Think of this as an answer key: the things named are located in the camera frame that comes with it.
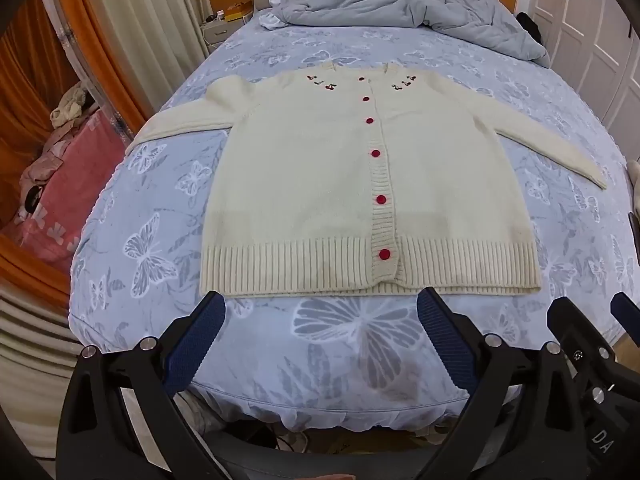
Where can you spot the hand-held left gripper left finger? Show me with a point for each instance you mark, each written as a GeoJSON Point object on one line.
{"type": "Point", "coordinates": [197, 335]}

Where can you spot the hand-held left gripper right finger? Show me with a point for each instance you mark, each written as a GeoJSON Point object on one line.
{"type": "Point", "coordinates": [445, 335]}

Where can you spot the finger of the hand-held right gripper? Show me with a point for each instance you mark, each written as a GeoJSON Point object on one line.
{"type": "Point", "coordinates": [565, 315]}
{"type": "Point", "coordinates": [625, 310]}

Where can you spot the cream knit cardigan red buttons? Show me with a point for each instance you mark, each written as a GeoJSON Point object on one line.
{"type": "Point", "coordinates": [300, 185]}

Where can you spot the butterfly print bed sheet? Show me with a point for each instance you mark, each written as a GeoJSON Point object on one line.
{"type": "Point", "coordinates": [160, 260]}

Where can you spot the cream ribbed curtain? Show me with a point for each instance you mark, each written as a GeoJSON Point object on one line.
{"type": "Point", "coordinates": [30, 360]}

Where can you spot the pink blanket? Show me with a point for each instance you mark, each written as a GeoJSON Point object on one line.
{"type": "Point", "coordinates": [75, 175]}

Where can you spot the beige plush toy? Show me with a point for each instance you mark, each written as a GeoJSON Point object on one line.
{"type": "Point", "coordinates": [70, 105]}

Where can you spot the white wardrobe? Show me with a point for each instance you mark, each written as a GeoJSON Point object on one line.
{"type": "Point", "coordinates": [600, 35]}

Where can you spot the dark cloth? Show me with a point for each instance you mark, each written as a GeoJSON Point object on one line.
{"type": "Point", "coordinates": [531, 26]}

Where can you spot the orange curtain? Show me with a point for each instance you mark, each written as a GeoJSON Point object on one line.
{"type": "Point", "coordinates": [30, 85]}

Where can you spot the white nightstand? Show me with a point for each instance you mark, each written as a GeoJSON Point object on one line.
{"type": "Point", "coordinates": [220, 34]}

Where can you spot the white curtain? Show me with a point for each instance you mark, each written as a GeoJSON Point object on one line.
{"type": "Point", "coordinates": [140, 20]}

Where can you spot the small white cloth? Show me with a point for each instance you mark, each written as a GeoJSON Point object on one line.
{"type": "Point", "coordinates": [272, 21]}

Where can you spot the wooden box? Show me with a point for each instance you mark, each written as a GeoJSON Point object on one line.
{"type": "Point", "coordinates": [236, 11]}

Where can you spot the grey duvet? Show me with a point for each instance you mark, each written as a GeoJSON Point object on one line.
{"type": "Point", "coordinates": [400, 0]}

